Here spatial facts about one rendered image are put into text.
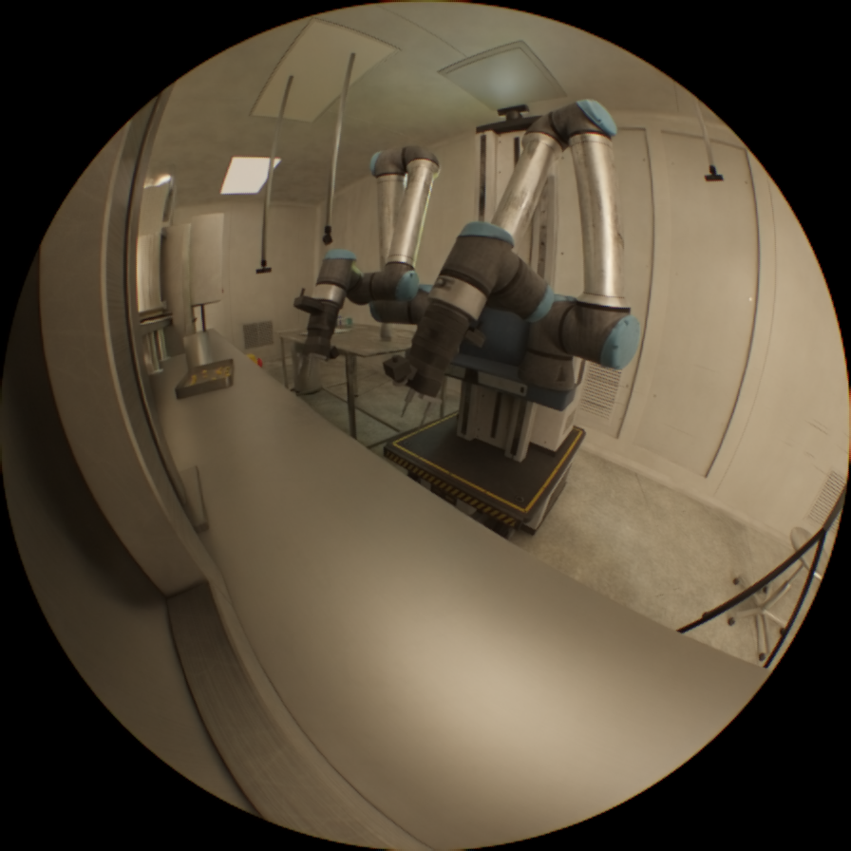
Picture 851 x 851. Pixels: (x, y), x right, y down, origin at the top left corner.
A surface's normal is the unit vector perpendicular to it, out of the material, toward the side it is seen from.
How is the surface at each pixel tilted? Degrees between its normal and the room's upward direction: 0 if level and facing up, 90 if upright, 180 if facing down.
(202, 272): 90
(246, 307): 90
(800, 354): 90
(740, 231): 90
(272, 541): 0
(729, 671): 0
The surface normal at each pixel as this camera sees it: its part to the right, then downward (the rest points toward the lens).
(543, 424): -0.66, 0.30
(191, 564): 0.70, 0.34
